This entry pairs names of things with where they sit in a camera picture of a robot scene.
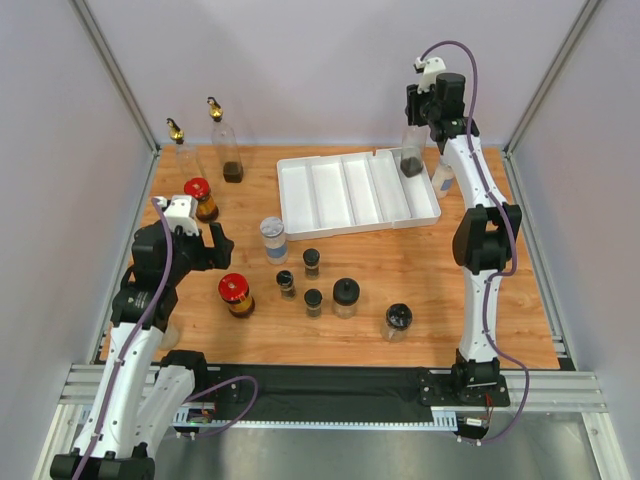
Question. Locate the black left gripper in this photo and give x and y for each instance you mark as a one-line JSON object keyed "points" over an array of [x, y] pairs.
{"points": [[217, 257]]}

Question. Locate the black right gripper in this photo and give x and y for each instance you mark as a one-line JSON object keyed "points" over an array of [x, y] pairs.
{"points": [[413, 106]]}

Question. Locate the tall bottle dark contents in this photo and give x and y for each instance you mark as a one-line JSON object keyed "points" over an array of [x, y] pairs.
{"points": [[413, 143]]}

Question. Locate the clear oil bottle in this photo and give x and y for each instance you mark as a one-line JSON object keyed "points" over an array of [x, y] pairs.
{"points": [[186, 155]]}

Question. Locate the oil bottle with dark sauce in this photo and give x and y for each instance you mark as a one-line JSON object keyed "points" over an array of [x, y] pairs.
{"points": [[224, 140]]}

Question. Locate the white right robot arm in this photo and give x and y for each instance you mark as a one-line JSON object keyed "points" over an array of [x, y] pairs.
{"points": [[484, 242]]}

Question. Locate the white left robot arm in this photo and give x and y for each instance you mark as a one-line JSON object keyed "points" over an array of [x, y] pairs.
{"points": [[125, 426]]}

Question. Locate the red-lid sauce jar near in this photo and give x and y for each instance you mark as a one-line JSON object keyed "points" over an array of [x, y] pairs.
{"points": [[234, 290]]}

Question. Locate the red-lid sauce jar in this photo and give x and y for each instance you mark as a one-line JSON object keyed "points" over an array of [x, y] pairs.
{"points": [[199, 188], [234, 290]]}

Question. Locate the tall jar white beads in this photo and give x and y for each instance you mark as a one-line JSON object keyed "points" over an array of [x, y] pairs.
{"points": [[275, 241]]}

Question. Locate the white-contents jar by tray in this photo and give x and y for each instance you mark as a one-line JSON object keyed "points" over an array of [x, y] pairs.
{"points": [[442, 179]]}

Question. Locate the small black-cap spice bottle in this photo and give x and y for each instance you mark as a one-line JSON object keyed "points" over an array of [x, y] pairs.
{"points": [[285, 282]]}

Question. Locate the red-lid sauce jar far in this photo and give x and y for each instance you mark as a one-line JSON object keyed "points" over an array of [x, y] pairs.
{"points": [[199, 188]]}

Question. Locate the black-lid jar near left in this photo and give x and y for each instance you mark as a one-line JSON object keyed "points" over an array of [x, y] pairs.
{"points": [[170, 338]]}

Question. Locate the small spice bottle upper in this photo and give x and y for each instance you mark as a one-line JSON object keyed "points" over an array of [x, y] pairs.
{"points": [[311, 259]]}

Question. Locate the small spice bottle lower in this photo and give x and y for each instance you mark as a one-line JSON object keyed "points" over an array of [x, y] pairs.
{"points": [[313, 300]]}

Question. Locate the white divided tray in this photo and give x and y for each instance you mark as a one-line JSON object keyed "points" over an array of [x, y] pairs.
{"points": [[325, 196]]}

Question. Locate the black-knob lid glass jar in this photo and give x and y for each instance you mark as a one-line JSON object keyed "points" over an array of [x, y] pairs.
{"points": [[346, 294]]}

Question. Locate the black base cloth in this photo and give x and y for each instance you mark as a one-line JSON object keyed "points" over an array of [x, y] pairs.
{"points": [[331, 394]]}

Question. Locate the black-lid glass jar right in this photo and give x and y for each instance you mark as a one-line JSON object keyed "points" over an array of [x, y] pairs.
{"points": [[397, 321]]}

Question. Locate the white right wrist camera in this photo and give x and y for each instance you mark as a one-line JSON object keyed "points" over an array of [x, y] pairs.
{"points": [[429, 69]]}

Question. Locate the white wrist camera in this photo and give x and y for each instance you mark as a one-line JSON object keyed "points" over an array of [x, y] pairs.
{"points": [[429, 69], [179, 212]]}

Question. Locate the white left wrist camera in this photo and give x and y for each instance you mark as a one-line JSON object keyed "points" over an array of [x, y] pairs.
{"points": [[179, 212]]}

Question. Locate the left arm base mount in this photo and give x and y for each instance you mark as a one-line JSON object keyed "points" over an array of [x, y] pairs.
{"points": [[206, 419]]}

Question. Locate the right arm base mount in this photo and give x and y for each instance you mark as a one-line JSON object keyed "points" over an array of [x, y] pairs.
{"points": [[465, 384]]}

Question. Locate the aluminium frame rail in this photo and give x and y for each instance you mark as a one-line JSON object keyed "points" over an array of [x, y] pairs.
{"points": [[537, 391]]}

